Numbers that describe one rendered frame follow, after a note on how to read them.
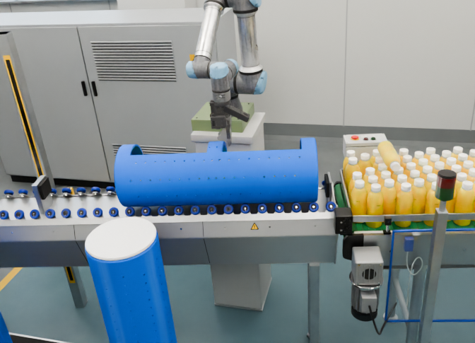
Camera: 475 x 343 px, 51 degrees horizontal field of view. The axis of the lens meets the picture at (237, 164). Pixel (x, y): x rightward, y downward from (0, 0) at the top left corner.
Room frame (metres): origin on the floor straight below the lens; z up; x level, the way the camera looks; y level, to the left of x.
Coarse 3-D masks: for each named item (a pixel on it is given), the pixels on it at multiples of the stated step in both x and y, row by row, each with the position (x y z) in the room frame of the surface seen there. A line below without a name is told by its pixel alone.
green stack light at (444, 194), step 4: (436, 188) 1.53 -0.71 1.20; (440, 188) 1.51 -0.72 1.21; (452, 188) 1.51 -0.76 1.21; (436, 192) 1.53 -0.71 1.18; (440, 192) 1.51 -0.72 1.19; (444, 192) 1.51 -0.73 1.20; (448, 192) 1.50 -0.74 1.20; (452, 192) 1.51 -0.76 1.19; (436, 196) 1.53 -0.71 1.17; (440, 196) 1.51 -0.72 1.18; (444, 196) 1.50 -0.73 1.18; (448, 196) 1.50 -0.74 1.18; (452, 196) 1.51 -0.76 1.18; (444, 200) 1.50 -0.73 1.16; (448, 200) 1.50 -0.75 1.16
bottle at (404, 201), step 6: (402, 192) 1.74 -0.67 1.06; (408, 192) 1.73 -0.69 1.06; (402, 198) 1.73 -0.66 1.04; (408, 198) 1.72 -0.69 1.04; (396, 204) 1.75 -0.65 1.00; (402, 204) 1.72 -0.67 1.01; (408, 204) 1.72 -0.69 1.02; (396, 210) 1.75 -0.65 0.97; (402, 210) 1.72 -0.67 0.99; (408, 210) 1.72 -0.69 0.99; (396, 222) 1.74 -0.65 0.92; (402, 222) 1.72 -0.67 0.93; (408, 222) 1.72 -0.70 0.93
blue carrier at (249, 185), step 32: (128, 160) 1.94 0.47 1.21; (160, 160) 1.92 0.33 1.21; (192, 160) 1.91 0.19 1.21; (224, 160) 1.89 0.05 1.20; (256, 160) 1.87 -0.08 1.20; (288, 160) 1.85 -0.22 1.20; (128, 192) 1.88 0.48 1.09; (160, 192) 1.87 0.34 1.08; (192, 192) 1.85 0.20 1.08; (224, 192) 1.84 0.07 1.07; (256, 192) 1.82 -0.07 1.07; (288, 192) 1.81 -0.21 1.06
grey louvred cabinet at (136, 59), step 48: (48, 48) 3.90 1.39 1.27; (96, 48) 3.77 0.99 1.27; (144, 48) 3.66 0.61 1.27; (192, 48) 3.55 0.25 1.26; (0, 96) 4.07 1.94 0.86; (48, 96) 3.93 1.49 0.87; (96, 96) 3.80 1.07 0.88; (144, 96) 3.68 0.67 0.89; (192, 96) 3.57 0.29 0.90; (0, 144) 4.11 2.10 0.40; (48, 144) 3.97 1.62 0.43; (96, 144) 3.83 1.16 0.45; (144, 144) 3.70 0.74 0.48; (192, 144) 3.58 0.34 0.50
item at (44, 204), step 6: (36, 180) 2.07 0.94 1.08; (42, 180) 2.08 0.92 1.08; (48, 180) 2.10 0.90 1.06; (36, 186) 2.02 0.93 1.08; (42, 186) 2.04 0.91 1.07; (48, 186) 2.09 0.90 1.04; (36, 192) 2.02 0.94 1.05; (42, 192) 2.02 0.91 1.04; (48, 192) 2.07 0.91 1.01; (36, 198) 2.02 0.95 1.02; (42, 198) 2.02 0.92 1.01; (48, 198) 2.09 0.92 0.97; (42, 204) 2.02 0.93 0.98; (48, 204) 2.07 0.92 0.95; (42, 210) 2.02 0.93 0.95
